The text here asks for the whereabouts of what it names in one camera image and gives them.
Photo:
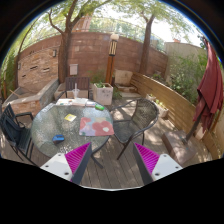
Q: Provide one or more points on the green small object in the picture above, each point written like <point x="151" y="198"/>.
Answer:
<point x="99" y="107"/>

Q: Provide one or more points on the blue computer mouse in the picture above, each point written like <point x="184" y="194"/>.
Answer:
<point x="58" y="139"/>

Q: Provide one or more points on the stone umbrella base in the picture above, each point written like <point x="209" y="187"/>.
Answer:
<point x="179" y="151"/>

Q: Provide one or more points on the clear plastic cup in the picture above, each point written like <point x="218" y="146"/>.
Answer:
<point x="75" y="91"/>

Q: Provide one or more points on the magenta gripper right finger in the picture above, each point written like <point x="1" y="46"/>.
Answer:
<point x="153" y="166"/>

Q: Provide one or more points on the tree trunk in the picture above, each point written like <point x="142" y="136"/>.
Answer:
<point x="76" y="9"/>
<point x="146" y="43"/>

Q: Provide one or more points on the black chair at left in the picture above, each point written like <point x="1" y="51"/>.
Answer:
<point x="16" y="133"/>

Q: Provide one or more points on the yellow sticky note pad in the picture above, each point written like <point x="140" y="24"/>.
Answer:
<point x="70" y="117"/>

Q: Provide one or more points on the folded red patio umbrella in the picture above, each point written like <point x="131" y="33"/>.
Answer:
<point x="210" y="90"/>

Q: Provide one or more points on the left tree trunk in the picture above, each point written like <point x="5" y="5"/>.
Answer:
<point x="76" y="9"/>

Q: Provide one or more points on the white square planter box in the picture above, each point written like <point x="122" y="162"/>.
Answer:
<point x="102" y="93"/>

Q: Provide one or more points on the wooden bench fence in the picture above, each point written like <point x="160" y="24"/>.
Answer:
<point x="181" y="111"/>

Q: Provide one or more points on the wooden lamp post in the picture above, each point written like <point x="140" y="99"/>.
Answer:
<point x="112" y="52"/>

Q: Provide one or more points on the round glass patio table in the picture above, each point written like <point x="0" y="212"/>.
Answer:
<point x="50" y="122"/>

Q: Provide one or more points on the brown wooden slat chair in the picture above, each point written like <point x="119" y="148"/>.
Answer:
<point x="65" y="90"/>

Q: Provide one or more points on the black metal mesh chair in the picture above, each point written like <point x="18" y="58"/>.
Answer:
<point x="144" y="117"/>

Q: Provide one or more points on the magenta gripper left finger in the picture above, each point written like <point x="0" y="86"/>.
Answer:
<point x="70" y="166"/>

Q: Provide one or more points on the floral placemat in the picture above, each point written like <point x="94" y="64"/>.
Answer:
<point x="96" y="126"/>

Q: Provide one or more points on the white papers on table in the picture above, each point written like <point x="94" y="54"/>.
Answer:
<point x="75" y="102"/>

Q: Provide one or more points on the right tree trunk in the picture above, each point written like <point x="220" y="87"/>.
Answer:
<point x="146" y="43"/>

